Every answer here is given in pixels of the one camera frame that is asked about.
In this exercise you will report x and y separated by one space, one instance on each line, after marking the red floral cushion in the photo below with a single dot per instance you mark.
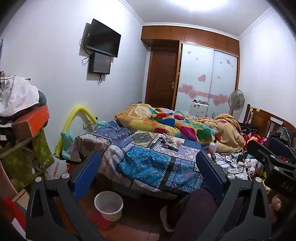
15 213

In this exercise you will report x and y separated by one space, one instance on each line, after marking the teal plastic item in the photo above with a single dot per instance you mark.
67 141

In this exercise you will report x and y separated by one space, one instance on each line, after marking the white bottle with dark cap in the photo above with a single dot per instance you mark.
212 148

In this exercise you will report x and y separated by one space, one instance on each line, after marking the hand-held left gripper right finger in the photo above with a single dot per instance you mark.
210 175

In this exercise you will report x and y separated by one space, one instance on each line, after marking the standing electric fan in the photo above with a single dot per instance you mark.
236 100

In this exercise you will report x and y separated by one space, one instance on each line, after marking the green leaf print storage box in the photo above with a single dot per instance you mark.
42 148

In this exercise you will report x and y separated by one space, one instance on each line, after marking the dark patterned cloth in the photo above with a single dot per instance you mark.
285 133

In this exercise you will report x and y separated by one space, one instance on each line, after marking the pale slipper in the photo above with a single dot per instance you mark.
165 220

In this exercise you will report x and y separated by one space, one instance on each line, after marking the blue patchwork bed sheet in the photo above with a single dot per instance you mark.
143 162

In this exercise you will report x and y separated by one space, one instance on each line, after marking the white plastic bin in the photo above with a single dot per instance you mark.
108 208

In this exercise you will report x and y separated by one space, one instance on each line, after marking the brown wooden door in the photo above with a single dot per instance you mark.
161 78

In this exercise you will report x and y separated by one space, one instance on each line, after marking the person's leg in dark trousers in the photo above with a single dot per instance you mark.
194 215

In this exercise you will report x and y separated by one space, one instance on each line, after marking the frosted sliding wardrobe door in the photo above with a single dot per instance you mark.
196 67
224 76

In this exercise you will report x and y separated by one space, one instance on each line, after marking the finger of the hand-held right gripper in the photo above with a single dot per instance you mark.
259 150
279 146

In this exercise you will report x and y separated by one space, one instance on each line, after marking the person's right hand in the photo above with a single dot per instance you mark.
276 204

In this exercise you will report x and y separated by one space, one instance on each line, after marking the wooden overhead cabinet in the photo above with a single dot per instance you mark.
189 34

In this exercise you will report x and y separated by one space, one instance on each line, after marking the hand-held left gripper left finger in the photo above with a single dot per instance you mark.
86 176

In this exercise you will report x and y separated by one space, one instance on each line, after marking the white plush toy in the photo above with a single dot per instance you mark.
252 166

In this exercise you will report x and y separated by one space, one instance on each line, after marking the green leaf-pattern fabric bags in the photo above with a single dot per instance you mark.
16 166

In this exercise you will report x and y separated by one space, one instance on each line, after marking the red paper sheet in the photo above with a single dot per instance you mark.
101 223

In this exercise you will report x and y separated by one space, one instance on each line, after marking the dark flat remote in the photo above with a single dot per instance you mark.
170 147

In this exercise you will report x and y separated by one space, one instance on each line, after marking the colourful heart print blanket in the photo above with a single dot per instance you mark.
185 125

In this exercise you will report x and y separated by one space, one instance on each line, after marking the white cloth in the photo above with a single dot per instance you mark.
18 95

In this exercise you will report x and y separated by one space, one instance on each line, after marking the black wall television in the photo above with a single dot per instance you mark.
104 39

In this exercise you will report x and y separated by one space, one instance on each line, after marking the orange cardboard box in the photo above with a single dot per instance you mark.
30 122

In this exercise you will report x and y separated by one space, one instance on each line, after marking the white plastic shopping bag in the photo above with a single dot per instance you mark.
55 168

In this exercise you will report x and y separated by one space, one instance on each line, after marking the yellow foam tube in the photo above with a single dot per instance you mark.
77 111

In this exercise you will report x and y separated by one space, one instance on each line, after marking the wooden bed headboard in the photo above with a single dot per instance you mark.
261 117

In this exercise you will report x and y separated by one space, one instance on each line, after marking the small white cabinet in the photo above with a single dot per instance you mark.
200 109

